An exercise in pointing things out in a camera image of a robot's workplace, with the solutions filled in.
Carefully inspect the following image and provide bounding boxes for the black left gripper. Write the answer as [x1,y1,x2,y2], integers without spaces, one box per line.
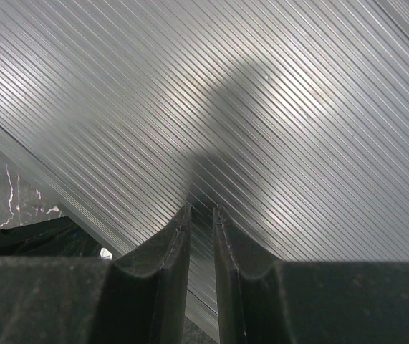
[0,216,102,257]

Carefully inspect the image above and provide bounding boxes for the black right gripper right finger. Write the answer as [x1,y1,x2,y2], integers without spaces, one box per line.
[213,207,409,343]

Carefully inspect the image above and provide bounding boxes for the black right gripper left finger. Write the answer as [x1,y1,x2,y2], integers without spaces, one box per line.
[0,206,191,343]

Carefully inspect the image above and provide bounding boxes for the black poker chip case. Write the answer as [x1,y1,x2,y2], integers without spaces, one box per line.
[0,1,409,338]

